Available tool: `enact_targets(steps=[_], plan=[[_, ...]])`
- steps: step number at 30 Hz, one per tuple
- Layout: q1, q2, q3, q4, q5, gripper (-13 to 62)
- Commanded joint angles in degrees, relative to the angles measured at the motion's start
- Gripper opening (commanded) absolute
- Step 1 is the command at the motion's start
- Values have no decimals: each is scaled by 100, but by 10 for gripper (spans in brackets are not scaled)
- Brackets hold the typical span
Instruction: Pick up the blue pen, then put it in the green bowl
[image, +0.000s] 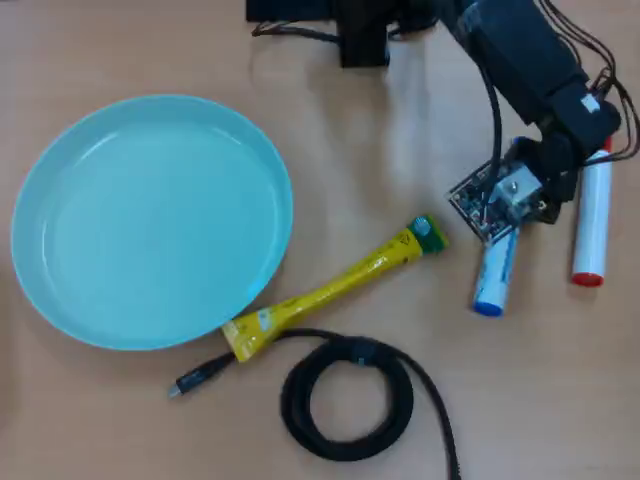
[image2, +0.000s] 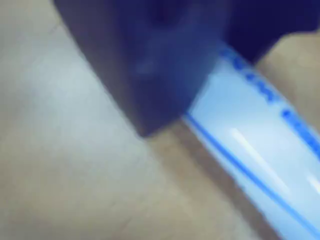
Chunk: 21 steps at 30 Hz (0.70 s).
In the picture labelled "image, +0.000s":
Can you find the yellow plastic tube packet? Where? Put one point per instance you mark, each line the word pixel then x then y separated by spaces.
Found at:
pixel 345 280

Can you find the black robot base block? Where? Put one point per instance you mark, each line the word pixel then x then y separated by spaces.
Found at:
pixel 362 30

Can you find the white pen with blue cap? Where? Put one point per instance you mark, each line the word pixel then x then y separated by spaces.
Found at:
pixel 492 280

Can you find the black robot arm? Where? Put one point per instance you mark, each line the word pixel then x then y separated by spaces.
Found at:
pixel 520 50

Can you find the white pen with red cap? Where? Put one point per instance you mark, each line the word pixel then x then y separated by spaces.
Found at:
pixel 592 225

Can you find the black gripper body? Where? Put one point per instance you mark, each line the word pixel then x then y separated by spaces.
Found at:
pixel 575 130

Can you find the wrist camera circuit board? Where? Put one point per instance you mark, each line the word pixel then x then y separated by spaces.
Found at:
pixel 492 205

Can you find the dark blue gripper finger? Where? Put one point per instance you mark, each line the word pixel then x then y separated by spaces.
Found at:
pixel 545 209
pixel 518 146

